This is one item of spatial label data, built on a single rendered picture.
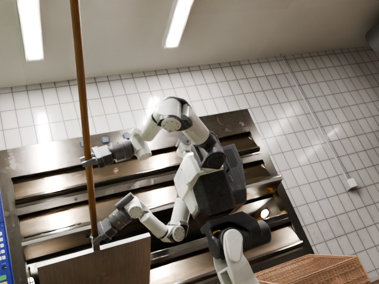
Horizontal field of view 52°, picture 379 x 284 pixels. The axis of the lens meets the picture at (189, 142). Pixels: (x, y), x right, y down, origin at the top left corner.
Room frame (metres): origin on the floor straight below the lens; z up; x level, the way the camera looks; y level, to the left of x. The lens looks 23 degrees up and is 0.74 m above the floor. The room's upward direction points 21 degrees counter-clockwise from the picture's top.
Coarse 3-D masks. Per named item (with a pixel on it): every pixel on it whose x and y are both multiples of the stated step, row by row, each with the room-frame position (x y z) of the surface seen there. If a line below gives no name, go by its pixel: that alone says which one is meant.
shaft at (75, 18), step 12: (72, 0) 0.98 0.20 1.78; (72, 12) 1.01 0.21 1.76; (72, 24) 1.04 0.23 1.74; (84, 72) 1.18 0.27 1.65; (84, 84) 1.21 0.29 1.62; (84, 96) 1.25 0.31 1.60; (84, 108) 1.29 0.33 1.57; (84, 120) 1.32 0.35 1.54; (84, 132) 1.37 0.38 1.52; (84, 144) 1.41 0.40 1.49; (84, 156) 1.46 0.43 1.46; (96, 228) 1.78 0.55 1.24
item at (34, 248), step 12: (276, 180) 2.81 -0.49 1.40; (252, 192) 2.82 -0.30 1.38; (264, 192) 2.92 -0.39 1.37; (156, 216) 2.50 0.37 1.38; (168, 216) 2.58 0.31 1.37; (84, 228) 2.25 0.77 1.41; (132, 228) 2.51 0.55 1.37; (36, 240) 2.14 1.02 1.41; (48, 240) 2.17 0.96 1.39; (60, 240) 2.24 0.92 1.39; (72, 240) 2.30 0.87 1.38; (84, 240) 2.37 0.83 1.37; (24, 252) 2.19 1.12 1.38; (36, 252) 2.25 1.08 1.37; (48, 252) 2.32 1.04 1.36
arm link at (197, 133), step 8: (168, 96) 1.35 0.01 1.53; (176, 96) 1.36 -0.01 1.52; (184, 104) 1.39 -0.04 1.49; (184, 112) 1.38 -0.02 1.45; (192, 112) 1.39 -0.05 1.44; (168, 120) 1.33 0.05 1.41; (176, 120) 1.33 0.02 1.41; (184, 120) 1.35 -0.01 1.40; (192, 120) 1.39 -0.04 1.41; (200, 120) 1.45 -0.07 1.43; (168, 128) 1.37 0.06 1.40; (176, 128) 1.38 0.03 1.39; (184, 128) 1.39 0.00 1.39; (192, 128) 1.42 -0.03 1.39; (200, 128) 1.45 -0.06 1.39; (192, 136) 1.47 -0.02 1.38; (200, 136) 1.48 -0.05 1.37; (208, 136) 1.51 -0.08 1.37
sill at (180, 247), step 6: (276, 216) 2.94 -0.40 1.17; (282, 216) 2.95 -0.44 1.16; (288, 216) 2.97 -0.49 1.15; (270, 222) 2.91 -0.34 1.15; (198, 240) 2.68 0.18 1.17; (204, 240) 2.69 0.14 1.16; (174, 246) 2.61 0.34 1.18; (180, 246) 2.62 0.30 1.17; (186, 246) 2.64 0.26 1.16; (192, 246) 2.65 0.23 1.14; (156, 252) 2.55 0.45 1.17; (162, 252) 2.57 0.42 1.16; (168, 252) 2.59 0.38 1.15
